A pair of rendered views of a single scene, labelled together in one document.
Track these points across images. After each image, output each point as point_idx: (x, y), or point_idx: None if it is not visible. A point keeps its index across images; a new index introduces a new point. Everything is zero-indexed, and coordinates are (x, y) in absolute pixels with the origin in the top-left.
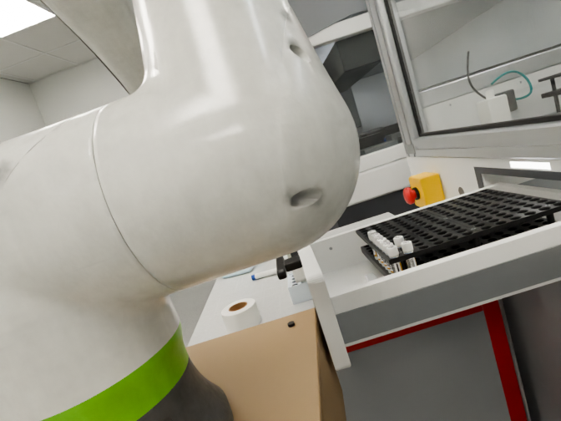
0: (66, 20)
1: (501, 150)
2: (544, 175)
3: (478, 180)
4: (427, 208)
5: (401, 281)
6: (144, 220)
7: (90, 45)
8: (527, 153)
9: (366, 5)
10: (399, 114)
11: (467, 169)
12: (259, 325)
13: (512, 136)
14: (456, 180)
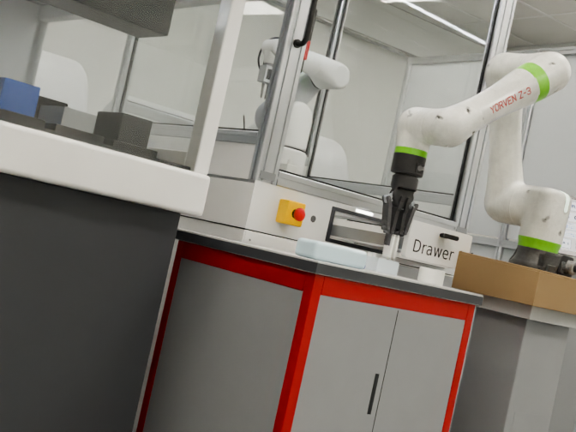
0: (522, 106)
1: (355, 202)
2: (369, 218)
3: (332, 213)
4: (369, 223)
5: None
6: None
7: (511, 111)
8: (367, 207)
9: (285, 53)
10: (271, 146)
11: (326, 206)
12: (476, 255)
13: (363, 199)
14: (312, 211)
